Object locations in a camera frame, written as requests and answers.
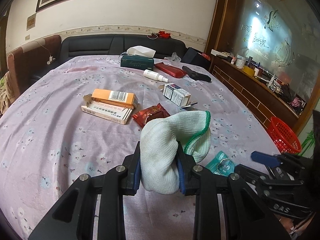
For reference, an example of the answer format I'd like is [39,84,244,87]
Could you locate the white cloth green trim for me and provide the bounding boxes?
[140,111,211,195]

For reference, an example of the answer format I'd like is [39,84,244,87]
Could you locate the orange medicine box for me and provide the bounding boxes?
[92,89,138,109]

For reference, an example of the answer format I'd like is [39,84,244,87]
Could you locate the red plastic mesh basket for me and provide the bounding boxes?
[267,116,302,154]

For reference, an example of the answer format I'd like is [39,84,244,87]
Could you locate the bamboo painted glass panel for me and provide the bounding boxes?
[299,130,316,159]

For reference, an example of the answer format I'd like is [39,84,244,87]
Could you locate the red snack packet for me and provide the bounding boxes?
[132,103,170,128]

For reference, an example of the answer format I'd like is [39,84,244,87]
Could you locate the white medicine box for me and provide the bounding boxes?
[81,94,133,125]

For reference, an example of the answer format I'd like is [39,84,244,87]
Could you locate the blue white small carton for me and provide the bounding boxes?
[158,83,197,108]

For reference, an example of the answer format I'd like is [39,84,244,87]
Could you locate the floral purple tablecloth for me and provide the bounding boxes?
[1,56,278,239]

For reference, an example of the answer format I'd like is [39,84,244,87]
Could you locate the black toy pistol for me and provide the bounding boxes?
[182,66,212,83]

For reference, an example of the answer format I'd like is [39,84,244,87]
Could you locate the red wallet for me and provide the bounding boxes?
[154,62,187,79]

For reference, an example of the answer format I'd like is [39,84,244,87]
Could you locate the white spray bottle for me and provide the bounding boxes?
[143,69,168,82]

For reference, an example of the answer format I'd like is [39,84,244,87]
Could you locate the green tissue box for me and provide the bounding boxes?
[120,46,156,70]

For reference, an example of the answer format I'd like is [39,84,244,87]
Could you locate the wooden partition cabinet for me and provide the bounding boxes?
[205,0,319,134]

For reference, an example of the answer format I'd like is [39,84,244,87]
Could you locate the red ribbon decoration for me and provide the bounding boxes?
[157,31,171,39]

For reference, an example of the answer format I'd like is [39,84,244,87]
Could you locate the black leather sofa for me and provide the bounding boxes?
[59,34,187,63]

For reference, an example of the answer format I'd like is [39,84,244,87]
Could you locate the brown armchair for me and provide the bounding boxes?
[1,35,62,114]

